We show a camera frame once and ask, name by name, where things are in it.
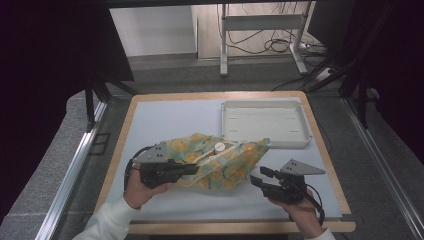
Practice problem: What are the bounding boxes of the black curtain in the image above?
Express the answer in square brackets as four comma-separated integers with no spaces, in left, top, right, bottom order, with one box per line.
[308,0,424,164]
[0,0,135,223]

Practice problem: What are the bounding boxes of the black floor cables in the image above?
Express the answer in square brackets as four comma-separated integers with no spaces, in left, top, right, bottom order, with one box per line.
[226,3,329,58]

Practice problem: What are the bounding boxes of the person's right hand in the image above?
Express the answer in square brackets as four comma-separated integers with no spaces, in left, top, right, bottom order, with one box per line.
[267,198,325,240]

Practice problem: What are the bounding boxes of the lemon print cloth bag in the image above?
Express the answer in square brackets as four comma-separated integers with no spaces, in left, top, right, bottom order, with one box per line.
[163,132,272,192]

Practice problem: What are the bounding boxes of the white metal desk frame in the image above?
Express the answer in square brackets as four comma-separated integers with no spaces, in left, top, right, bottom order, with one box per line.
[219,3,309,77]

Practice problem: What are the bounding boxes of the white plastic tray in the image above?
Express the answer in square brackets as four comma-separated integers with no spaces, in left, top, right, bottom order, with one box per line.
[220,99,314,149]

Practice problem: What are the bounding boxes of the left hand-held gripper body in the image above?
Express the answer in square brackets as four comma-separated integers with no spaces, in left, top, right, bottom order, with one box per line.
[133,143,184,190]

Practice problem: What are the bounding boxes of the right hand-held gripper black cable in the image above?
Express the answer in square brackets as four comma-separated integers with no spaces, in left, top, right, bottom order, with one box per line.
[289,184,326,226]

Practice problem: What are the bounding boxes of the hand-held gripper black cable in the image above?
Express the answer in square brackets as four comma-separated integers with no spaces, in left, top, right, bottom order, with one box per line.
[123,145,156,193]
[289,184,326,226]

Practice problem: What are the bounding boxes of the pale grey table mat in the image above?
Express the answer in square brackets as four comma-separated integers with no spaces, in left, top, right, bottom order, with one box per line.
[106,97,344,223]

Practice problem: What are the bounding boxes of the white power strip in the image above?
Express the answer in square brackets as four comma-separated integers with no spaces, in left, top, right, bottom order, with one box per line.
[314,67,334,83]

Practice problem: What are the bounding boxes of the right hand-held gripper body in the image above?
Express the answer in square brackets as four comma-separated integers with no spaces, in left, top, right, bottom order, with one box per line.
[261,158,326,205]

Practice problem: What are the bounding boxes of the black metal stand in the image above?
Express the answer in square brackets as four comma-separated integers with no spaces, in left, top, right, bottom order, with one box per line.
[306,0,396,130]
[84,74,141,133]

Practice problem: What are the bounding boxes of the left hand-held gripper black cable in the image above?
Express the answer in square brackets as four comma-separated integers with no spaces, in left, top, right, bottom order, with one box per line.
[123,145,156,193]

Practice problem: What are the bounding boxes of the black floor bracket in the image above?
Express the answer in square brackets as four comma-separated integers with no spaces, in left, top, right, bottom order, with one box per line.
[88,132,111,156]

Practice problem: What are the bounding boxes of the person's left hand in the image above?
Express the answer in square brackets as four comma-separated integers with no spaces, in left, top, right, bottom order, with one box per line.
[123,165,173,210]

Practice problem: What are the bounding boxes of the aluminium rail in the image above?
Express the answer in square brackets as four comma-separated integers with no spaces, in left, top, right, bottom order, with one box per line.
[34,101,109,240]
[341,96,424,239]

